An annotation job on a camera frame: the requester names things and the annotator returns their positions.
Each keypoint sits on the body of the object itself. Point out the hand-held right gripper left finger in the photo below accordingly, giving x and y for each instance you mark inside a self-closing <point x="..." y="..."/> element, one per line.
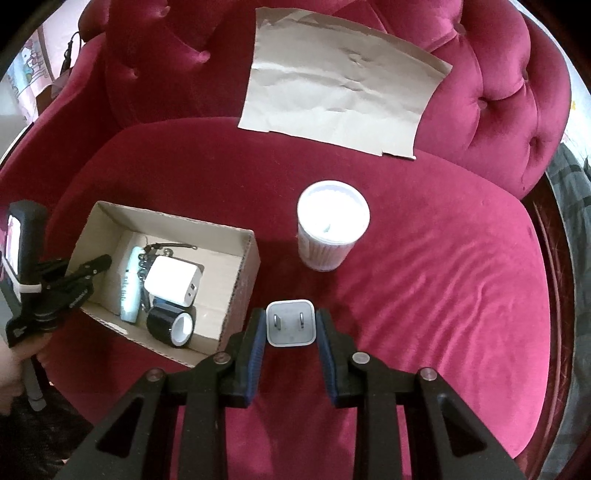
<point x="256" y="350"/>

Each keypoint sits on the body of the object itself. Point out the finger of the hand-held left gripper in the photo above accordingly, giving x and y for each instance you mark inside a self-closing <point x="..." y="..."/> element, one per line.
<point x="87" y="270"/>
<point x="74" y="300"/>

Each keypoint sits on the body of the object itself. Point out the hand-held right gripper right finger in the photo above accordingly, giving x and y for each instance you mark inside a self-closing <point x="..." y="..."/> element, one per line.
<point x="325" y="350"/>

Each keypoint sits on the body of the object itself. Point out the small white charger plug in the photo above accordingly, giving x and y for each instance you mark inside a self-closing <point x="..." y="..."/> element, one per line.
<point x="291" y="323"/>

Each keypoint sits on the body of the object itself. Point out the light blue cosmetic bottle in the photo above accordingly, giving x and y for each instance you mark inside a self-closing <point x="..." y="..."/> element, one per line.
<point x="130" y="295"/>

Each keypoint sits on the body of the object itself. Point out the large white charger plug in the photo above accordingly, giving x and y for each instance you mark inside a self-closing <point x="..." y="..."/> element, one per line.
<point x="168" y="279"/>

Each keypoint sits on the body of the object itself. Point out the black earbud case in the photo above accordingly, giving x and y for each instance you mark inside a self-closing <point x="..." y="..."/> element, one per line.
<point x="161" y="321"/>

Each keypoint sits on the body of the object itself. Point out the cardboard box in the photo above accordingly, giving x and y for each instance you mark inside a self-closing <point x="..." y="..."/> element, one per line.
<point x="217" y="258"/>

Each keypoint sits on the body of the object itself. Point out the person's left hand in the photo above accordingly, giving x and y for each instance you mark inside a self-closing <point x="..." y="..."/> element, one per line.
<point x="11" y="374"/>

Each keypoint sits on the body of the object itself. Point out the white cotton swab container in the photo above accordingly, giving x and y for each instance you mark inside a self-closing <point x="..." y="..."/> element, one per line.
<point x="332" y="217"/>

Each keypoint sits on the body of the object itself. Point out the red velvet tufted sofa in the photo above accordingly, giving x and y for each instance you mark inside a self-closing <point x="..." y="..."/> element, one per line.
<point x="438" y="277"/>

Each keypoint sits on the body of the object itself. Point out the brown paper sheet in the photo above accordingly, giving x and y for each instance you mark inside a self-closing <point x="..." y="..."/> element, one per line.
<point x="341" y="83"/>

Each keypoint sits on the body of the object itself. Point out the grey plaid blanket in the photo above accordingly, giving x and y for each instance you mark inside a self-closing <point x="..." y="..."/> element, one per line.
<point x="575" y="194"/>

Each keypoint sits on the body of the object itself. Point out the cartoon wall poster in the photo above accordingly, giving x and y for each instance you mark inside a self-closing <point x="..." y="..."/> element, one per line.
<point x="27" y="69"/>

